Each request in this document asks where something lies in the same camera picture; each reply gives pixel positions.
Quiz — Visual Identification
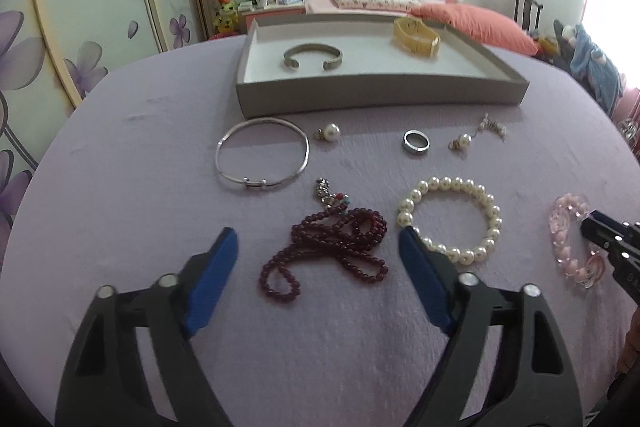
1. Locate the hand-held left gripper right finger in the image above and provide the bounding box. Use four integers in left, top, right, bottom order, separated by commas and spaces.
397, 226, 586, 427

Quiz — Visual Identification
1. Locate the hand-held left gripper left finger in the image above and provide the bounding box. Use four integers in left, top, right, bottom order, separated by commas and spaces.
55, 227, 239, 427

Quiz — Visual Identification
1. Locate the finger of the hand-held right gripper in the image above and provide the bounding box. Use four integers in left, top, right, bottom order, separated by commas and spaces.
591, 210, 640, 238
580, 219, 640, 307

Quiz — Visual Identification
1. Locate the pink bead bracelet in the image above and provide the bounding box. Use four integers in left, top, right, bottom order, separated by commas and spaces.
548, 193, 608, 290

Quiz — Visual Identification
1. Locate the white pearl bracelet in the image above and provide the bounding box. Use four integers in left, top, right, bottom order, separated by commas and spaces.
396, 176, 503, 265

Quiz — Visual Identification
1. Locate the thin silver bangle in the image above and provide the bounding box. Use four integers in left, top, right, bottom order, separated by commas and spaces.
216, 118, 311, 192

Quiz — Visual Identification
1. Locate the dark red bead necklace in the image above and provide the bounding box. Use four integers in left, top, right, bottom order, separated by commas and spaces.
258, 177, 390, 304

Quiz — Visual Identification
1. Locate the grey cardboard tray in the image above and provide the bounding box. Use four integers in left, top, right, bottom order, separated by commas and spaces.
235, 16, 530, 122

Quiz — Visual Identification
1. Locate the purple cloth cover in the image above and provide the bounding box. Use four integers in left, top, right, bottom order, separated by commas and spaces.
0, 32, 640, 427

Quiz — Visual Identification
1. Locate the blue plush toy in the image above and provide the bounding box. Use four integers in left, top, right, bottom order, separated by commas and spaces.
552, 19, 628, 118

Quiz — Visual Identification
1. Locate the black chair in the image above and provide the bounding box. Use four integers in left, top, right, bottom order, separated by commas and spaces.
514, 0, 543, 32

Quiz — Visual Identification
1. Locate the gold wrist watch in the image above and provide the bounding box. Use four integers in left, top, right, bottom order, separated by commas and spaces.
392, 18, 442, 56

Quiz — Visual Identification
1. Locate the orange quilt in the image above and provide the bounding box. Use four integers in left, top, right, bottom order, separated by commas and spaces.
410, 2, 541, 56

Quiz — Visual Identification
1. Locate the yellow green plush toy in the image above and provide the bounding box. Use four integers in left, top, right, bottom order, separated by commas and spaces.
214, 2, 239, 35

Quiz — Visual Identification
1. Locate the pink nightstand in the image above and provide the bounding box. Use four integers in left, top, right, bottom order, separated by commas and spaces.
242, 2, 307, 35

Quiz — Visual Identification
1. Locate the flower print wardrobe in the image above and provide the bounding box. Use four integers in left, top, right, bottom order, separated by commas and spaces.
0, 0, 206, 268

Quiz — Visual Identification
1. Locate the silver ring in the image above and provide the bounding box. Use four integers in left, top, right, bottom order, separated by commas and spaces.
403, 130, 430, 154

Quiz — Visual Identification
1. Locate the silver cuff bracelet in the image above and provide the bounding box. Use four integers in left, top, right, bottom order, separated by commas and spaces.
282, 44, 344, 72

